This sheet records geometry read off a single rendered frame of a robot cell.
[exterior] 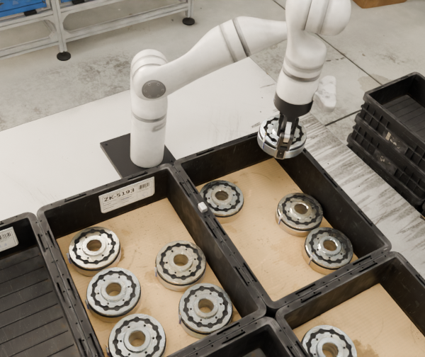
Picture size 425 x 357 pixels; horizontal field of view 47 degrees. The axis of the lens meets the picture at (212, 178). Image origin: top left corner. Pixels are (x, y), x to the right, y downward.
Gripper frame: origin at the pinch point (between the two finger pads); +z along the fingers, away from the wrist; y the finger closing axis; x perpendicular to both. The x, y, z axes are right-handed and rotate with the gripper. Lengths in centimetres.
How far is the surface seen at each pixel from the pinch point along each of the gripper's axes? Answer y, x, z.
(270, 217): 7.0, 1.3, 16.8
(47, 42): -138, -122, 88
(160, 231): 16.1, -22.3, 17.0
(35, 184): 0, -60, 30
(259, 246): 15.4, -0.4, 16.8
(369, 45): -207, 59, 99
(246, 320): 37.7, -1.9, 6.8
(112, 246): 23.9, -30.4, 14.2
